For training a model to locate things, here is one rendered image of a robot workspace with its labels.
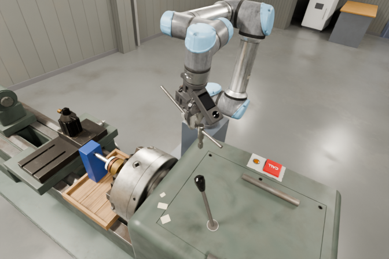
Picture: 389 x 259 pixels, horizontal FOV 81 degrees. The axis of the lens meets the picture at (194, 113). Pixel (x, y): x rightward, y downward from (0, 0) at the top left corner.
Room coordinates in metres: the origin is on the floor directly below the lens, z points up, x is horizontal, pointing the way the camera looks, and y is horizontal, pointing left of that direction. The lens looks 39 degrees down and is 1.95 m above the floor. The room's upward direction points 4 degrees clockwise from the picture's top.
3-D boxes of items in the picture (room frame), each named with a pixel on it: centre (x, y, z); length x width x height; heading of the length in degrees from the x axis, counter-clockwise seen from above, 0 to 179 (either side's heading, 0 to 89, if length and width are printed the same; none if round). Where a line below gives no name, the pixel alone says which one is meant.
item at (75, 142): (0.90, 0.65, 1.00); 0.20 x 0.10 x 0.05; 63
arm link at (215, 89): (1.00, -0.08, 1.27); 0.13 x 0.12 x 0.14; 63
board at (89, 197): (0.68, 0.40, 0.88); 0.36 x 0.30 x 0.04; 153
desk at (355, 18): (6.14, -3.82, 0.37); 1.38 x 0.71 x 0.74; 148
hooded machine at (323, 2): (6.78, -3.21, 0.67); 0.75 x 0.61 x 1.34; 148
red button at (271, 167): (0.57, -0.32, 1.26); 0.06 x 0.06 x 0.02; 63
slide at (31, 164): (0.86, 0.71, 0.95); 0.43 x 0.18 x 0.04; 153
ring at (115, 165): (0.64, 0.32, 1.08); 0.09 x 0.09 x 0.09; 63
